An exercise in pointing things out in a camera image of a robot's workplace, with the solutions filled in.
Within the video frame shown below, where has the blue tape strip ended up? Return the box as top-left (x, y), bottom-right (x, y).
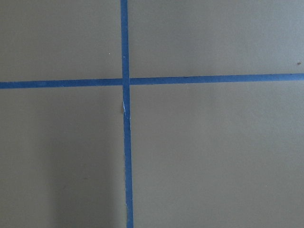
top-left (0, 73), bottom-right (304, 90)
top-left (120, 0), bottom-right (134, 228)

